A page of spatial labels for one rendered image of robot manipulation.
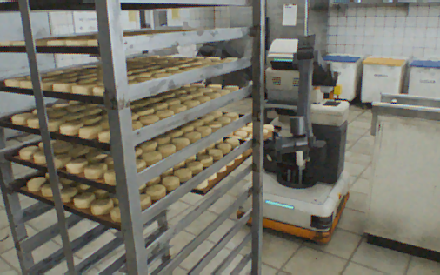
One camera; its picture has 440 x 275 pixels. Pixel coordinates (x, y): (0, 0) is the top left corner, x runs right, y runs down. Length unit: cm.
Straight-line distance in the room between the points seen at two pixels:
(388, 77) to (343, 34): 124
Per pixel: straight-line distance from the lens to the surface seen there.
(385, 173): 225
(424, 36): 620
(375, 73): 569
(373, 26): 633
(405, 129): 216
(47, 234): 120
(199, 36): 89
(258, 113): 118
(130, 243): 76
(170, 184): 92
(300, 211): 229
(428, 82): 558
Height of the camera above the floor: 136
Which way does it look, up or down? 18 degrees down
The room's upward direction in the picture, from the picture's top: 2 degrees counter-clockwise
